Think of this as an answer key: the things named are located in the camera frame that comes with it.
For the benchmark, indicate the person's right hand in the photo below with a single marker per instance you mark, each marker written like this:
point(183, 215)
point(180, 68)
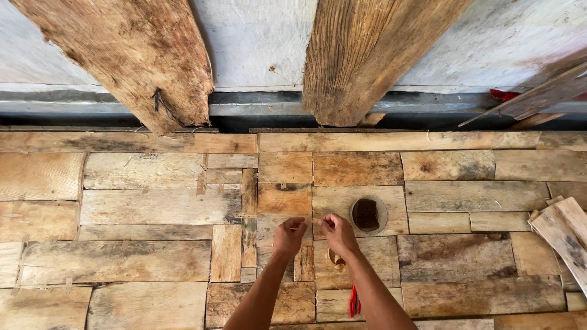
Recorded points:
point(340, 236)

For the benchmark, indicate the person's left hand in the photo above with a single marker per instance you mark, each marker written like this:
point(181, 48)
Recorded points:
point(286, 238)

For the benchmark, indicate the person's right fingers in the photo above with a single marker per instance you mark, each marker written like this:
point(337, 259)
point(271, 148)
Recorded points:
point(327, 222)

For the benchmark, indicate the person's left fingers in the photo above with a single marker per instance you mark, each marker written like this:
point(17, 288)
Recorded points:
point(297, 224)

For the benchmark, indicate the thin wood sliver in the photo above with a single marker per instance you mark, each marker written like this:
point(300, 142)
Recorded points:
point(312, 223)

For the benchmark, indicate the dark brown block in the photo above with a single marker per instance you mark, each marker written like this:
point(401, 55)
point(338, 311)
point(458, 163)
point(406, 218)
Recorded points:
point(366, 214)

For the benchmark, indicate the tan twine roll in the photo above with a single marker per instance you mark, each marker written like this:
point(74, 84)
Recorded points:
point(335, 261)

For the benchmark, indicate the small wood offcut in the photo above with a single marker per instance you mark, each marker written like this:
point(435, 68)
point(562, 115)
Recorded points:
point(370, 120)

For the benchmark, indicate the narrow weathered wood beam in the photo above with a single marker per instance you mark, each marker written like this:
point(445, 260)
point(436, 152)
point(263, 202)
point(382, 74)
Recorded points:
point(367, 55)

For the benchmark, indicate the red plastic object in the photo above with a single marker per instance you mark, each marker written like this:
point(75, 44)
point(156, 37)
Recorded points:
point(502, 95)

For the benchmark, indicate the long wood offcut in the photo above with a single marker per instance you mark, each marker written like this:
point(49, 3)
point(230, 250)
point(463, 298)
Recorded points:
point(536, 121)

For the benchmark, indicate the stack of pale wood planks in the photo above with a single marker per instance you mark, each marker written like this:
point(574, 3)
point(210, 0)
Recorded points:
point(562, 229)

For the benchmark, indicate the wide weathered wood beam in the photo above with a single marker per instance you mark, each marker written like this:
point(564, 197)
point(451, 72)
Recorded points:
point(137, 50)

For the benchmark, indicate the grey wood slat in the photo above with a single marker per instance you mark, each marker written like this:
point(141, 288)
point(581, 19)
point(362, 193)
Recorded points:
point(541, 98)

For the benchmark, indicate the grey metal rail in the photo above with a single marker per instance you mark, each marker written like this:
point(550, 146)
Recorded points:
point(257, 104)

